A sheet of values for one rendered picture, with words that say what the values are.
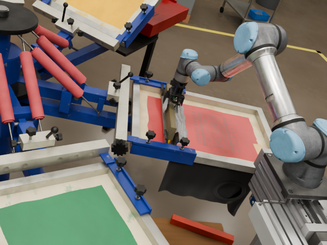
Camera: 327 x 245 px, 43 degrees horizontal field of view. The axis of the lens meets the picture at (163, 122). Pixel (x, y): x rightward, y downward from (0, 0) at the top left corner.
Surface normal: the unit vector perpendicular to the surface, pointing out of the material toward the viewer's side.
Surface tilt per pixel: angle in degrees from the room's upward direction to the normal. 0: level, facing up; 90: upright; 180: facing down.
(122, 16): 32
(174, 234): 0
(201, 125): 0
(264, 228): 90
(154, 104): 0
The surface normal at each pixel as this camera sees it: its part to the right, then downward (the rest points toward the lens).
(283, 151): -0.82, 0.18
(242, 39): -0.88, -0.07
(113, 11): 0.00, -0.46
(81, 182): 0.28, -0.79
